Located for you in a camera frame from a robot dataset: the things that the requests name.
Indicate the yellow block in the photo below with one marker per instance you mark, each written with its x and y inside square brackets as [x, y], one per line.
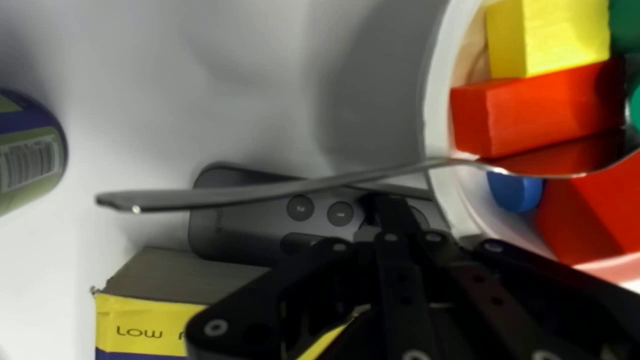
[540, 37]

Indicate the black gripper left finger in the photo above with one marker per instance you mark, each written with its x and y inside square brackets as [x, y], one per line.
[279, 315]

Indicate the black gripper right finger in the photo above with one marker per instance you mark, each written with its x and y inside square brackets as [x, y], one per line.
[511, 303]

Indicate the black remote control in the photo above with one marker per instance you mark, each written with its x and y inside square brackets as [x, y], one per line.
[264, 233]

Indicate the blue AI textbook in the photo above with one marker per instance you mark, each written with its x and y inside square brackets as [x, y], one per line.
[142, 308]

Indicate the blue round block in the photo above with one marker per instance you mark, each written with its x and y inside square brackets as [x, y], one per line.
[514, 194]

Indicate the red rectangular block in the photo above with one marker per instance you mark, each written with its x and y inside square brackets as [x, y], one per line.
[506, 117]

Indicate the blue spray bottle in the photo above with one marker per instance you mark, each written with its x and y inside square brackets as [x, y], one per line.
[32, 150]

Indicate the silver cake knife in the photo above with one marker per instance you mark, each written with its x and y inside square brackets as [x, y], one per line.
[575, 159]

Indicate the white bowl with blocks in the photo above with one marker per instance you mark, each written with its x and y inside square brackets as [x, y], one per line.
[589, 222]

